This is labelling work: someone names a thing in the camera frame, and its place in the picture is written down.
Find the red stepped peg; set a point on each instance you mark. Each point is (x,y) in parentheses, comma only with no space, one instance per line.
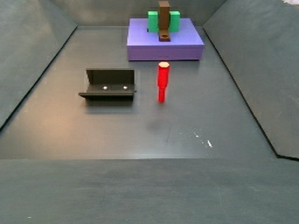
(164,74)

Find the brown upright bracket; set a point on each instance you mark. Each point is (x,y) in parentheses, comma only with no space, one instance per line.
(164,21)

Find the green block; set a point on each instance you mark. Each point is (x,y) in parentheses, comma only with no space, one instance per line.
(153,21)

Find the purple rectangular base block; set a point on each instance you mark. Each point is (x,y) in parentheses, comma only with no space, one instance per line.
(145,47)

